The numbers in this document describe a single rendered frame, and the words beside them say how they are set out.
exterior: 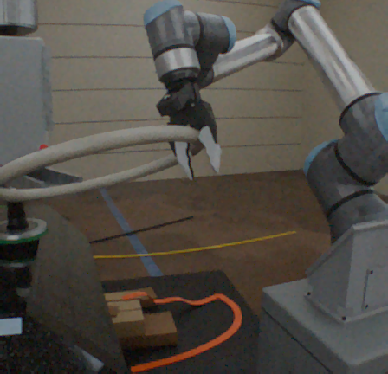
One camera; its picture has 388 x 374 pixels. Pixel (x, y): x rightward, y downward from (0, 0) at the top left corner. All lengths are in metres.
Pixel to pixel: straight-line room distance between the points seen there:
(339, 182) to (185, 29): 0.53
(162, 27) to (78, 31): 5.68
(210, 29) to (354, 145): 0.44
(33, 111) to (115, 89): 5.12
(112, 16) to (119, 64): 0.75
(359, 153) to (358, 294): 0.34
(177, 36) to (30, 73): 0.70
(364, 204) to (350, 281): 0.19
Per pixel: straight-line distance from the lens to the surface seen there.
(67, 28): 6.52
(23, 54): 1.43
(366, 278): 1.04
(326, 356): 0.99
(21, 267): 1.36
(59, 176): 1.24
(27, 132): 1.42
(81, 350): 1.14
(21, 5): 1.42
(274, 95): 7.53
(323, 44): 1.25
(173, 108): 0.73
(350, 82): 1.13
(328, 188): 1.08
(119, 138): 0.67
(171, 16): 0.87
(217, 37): 0.94
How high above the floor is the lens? 1.39
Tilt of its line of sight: 12 degrees down
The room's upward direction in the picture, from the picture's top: straight up
